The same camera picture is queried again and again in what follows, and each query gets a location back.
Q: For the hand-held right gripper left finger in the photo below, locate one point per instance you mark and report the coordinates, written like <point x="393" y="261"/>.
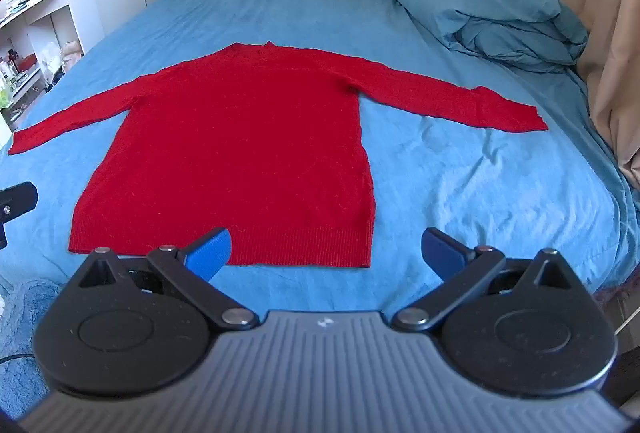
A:
<point x="210" y="255"/>

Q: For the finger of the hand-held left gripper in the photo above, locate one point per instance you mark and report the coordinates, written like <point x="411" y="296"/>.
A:
<point x="17" y="200"/>

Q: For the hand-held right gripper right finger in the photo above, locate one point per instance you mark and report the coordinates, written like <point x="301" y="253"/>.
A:
<point x="440" y="253"/>

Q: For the red towel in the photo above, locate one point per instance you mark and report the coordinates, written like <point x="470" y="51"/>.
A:
<point x="240" y="138"/>

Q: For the bed with blue sheet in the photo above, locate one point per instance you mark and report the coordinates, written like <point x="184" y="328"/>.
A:
<point x="450" y="188"/>

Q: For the blue fluffy rug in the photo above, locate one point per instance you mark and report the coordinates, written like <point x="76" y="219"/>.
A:
<point x="20" y="313"/>

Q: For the red box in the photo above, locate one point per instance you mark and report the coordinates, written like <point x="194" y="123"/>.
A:
<point x="26" y="62"/>

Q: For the white shelf unit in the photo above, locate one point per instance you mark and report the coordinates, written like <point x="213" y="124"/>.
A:
<point x="65" y="8"/>

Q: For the teal duvet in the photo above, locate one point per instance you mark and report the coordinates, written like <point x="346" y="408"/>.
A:
<point x="475" y="3"/>

